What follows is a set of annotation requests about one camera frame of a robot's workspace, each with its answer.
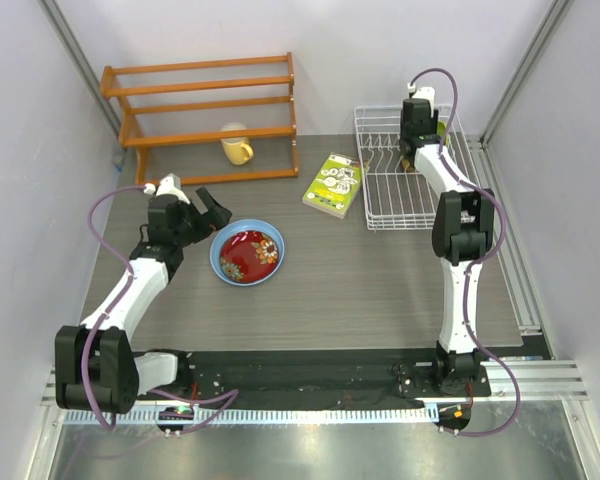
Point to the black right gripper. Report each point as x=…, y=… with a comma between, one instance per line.
x=433, y=120

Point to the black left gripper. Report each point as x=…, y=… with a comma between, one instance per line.
x=216, y=217

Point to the yellow patterned plate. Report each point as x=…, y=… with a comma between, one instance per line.
x=406, y=165

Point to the light blue plate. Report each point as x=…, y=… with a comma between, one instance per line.
x=238, y=226

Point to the red floral plate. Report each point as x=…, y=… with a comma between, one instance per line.
x=249, y=256

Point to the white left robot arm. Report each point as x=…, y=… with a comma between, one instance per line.
x=95, y=367

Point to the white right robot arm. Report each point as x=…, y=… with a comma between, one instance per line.
x=462, y=234

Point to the orange wooden shelf rack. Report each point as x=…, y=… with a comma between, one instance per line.
x=186, y=104

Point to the lime green plate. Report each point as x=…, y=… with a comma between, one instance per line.
x=442, y=132

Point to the yellow mug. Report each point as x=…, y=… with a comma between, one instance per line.
x=237, y=149

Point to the green book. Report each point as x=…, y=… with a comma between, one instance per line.
x=335, y=186

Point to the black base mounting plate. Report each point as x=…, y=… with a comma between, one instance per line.
x=317, y=380

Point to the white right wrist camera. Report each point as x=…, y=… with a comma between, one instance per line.
x=422, y=93

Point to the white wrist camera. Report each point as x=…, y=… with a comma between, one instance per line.
x=422, y=93
x=168, y=185

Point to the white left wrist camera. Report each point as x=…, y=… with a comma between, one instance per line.
x=168, y=185

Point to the white wire dish rack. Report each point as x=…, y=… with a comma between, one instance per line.
x=394, y=199

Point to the slotted cable duct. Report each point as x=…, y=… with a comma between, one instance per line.
x=157, y=415

